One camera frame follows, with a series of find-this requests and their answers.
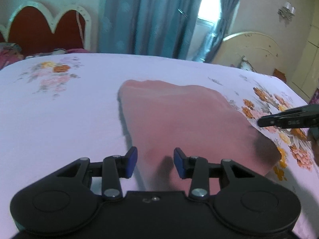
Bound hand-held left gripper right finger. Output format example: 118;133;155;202
174;147;260;201

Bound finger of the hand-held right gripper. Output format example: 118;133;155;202
257;104;319;130

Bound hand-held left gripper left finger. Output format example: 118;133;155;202
51;146;138;201

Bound pink t-shirt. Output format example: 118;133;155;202
117;79;283;193

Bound orange cushion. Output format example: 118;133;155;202
273;68;287;82

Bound cream wardrobe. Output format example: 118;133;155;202
290;22;319;103

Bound patterned pillow with gold trim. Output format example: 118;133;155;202
239;55;255;71

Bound cream round headboard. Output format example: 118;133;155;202
211;31;287;77

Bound floral bed sheet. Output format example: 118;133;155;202
0;52;319;239

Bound tied-back blue curtain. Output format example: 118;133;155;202
199;0;242;64

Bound pink pillow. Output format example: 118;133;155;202
51;47;91;55

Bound window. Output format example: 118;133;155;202
196;0;223;31

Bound wide blue curtain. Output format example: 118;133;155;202
98;0;208;60

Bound red scalloped headboard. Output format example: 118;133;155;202
0;1;93;56

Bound multicoloured floral pillow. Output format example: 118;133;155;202
0;42;26;71

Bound wall lamp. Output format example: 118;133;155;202
277;1;297;22

